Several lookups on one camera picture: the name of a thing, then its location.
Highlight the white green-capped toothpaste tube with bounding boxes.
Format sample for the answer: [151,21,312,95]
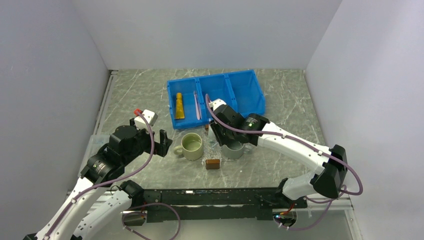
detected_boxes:
[207,125,216,144]

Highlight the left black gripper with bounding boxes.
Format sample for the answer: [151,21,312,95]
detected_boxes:
[122,118,172,165]

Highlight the pink toothbrush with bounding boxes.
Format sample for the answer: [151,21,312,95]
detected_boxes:
[193,91,202,120]

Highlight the grey ceramic mug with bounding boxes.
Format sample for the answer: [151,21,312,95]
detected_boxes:
[221,142,252,160]

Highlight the clear acrylic toothbrush holder tray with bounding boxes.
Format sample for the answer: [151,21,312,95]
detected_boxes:
[202,124,230,170]

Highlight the cream ceramic mug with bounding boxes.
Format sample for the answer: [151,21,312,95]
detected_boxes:
[173,132,204,161]

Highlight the blue three-compartment bin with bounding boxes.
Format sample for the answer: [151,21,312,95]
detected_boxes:
[167,69,266,130]

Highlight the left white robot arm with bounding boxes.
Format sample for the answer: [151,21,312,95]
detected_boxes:
[24,116,173,240]

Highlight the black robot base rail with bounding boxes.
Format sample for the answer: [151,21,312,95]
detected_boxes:
[61,187,352,223]

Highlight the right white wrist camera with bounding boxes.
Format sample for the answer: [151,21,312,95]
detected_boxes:
[208,98,227,111]

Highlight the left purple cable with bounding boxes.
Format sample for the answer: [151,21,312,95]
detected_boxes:
[43,112,181,240]

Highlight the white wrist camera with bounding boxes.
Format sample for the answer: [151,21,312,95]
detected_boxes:
[134,108,158,130]
[208,98,227,111]

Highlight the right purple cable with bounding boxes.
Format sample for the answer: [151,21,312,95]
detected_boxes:
[205,94,364,232]

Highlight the yellow toothpaste tube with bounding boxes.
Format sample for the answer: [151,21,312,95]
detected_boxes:
[175,92,185,120]

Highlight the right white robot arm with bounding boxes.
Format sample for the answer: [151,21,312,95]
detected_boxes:
[207,103,347,208]

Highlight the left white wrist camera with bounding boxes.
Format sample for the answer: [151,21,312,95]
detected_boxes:
[134,108,158,130]

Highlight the purple cable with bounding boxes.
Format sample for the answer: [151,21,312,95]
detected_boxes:
[43,112,181,240]
[205,94,364,232]

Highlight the clear plastic screw box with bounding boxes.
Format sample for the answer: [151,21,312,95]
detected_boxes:
[77,134,110,178]

